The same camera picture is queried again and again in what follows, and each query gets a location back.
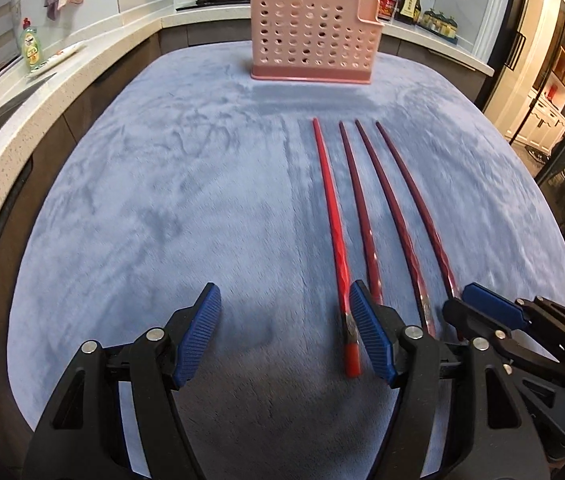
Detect kitchen counter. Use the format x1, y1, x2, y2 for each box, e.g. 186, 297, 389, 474
0, 7, 496, 411

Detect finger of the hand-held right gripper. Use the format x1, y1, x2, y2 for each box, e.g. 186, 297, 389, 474
443, 297, 565, 387
463, 282, 565, 343

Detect large dark soy sauce bottle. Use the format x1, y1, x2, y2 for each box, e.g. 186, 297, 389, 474
393, 0, 423, 24

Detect green dish soap bottle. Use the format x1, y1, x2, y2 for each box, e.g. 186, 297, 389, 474
20, 18, 46, 71

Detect kitchen sink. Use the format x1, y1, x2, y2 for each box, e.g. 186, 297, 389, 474
0, 72, 58, 161

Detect blue plush table cloth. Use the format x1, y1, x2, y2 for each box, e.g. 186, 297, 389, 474
7, 42, 565, 480

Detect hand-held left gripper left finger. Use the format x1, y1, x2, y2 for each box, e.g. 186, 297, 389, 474
22, 282, 223, 480

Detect pink perforated utensil holder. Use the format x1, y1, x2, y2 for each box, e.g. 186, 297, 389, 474
250, 0, 384, 83

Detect spice jar set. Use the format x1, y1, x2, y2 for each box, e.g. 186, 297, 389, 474
420, 8, 461, 44

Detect dark red chopstick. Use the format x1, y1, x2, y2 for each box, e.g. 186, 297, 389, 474
354, 119, 438, 338
375, 121, 463, 306
337, 121, 384, 306

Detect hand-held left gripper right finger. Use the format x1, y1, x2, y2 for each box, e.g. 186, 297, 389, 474
350, 280, 551, 480

